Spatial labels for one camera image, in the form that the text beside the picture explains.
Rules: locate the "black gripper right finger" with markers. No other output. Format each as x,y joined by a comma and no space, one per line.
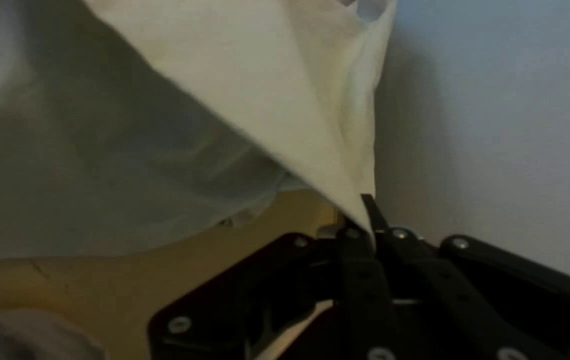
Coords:
456,293

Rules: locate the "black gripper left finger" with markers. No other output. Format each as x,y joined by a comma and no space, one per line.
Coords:
364,286

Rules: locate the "wooden shelf board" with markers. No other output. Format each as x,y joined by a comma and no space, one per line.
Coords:
131,286

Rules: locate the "light grey cloth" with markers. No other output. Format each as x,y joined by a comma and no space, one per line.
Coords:
264,80

